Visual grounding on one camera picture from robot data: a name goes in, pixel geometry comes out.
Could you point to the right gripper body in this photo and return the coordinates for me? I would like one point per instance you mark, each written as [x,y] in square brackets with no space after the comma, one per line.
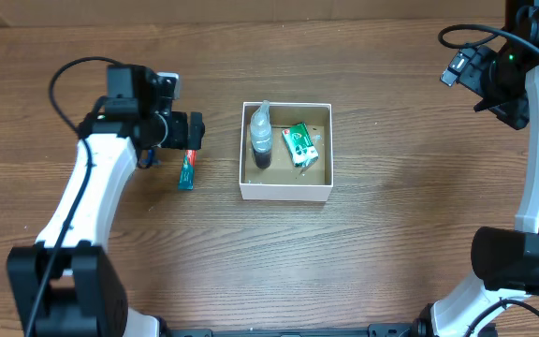
[502,87]

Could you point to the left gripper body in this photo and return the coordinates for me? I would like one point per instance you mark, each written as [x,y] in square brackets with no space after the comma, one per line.
[172,129]

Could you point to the red green toothpaste tube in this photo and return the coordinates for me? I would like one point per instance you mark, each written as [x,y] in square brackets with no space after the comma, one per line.
[186,180]

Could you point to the clear bottle dark liquid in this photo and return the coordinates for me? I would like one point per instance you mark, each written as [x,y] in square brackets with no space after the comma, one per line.
[261,135]

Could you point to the green soap bar packet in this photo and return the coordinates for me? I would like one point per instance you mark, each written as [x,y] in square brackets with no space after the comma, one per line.
[300,146]

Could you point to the blue razor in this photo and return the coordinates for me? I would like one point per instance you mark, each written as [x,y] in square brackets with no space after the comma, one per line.
[149,160]

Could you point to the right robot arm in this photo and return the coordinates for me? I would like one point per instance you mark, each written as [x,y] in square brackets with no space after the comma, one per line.
[505,262]

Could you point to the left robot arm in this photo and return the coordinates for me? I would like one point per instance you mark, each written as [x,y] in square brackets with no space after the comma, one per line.
[64,284]

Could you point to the white cardboard box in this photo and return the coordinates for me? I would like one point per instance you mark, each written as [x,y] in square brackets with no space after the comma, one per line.
[282,180]

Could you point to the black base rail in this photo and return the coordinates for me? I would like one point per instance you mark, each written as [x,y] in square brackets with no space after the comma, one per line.
[373,330]

